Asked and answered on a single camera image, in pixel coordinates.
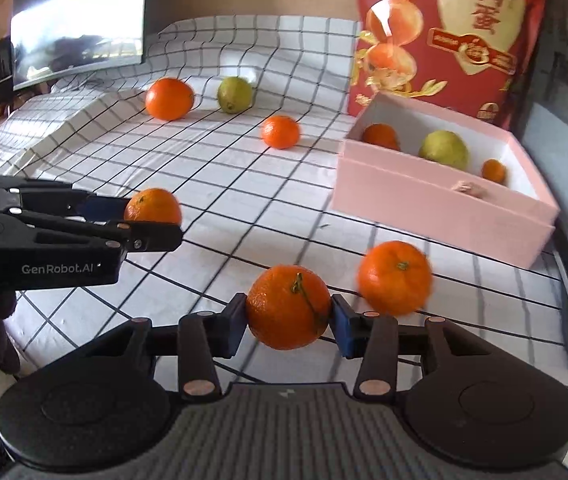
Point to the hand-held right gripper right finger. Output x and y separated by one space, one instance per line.
343 325

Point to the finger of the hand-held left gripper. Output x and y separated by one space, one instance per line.
154 239
106 209

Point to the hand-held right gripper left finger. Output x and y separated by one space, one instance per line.
236 325

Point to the mandarin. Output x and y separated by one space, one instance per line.
289 307
396 277
151 205
381 137
280 131

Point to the pink cardboard box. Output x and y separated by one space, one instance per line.
413 210

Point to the large green guava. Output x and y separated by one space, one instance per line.
443 149

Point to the small round kumquat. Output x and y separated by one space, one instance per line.
493 171

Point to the white checkered cloth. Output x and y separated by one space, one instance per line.
264 200

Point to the large orange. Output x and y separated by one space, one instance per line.
169 99

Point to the small green guava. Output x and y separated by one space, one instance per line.
235 94

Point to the black monitor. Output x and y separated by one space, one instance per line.
79 20

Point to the red snack bag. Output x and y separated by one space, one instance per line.
463 35

